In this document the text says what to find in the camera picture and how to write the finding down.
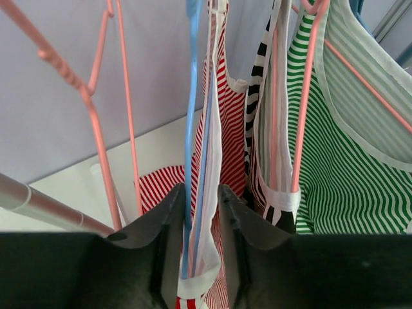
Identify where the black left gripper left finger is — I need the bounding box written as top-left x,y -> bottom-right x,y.
1,184 -> 185,308

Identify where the blue wire hanger rightmost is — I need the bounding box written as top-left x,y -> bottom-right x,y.
396,50 -> 412,69

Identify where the black white striped tank top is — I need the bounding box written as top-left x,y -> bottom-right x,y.
245,1 -> 301,234

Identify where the red white striped tank top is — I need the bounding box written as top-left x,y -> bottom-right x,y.
133,0 -> 250,309

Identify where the white silver clothes rack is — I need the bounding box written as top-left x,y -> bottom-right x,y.
1,174 -> 115,236

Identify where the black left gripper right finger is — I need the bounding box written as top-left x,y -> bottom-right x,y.
218,185 -> 411,308

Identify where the pink wire hanger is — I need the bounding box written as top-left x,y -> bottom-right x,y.
270,1 -> 293,193
291,1 -> 411,192
0,0 -> 144,231

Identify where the blue tank top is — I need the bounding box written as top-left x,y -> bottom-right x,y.
349,0 -> 380,39

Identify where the light blue wire hanger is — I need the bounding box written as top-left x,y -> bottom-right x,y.
182,1 -> 202,279

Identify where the green white striped tank top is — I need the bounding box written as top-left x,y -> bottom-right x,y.
296,1 -> 411,234

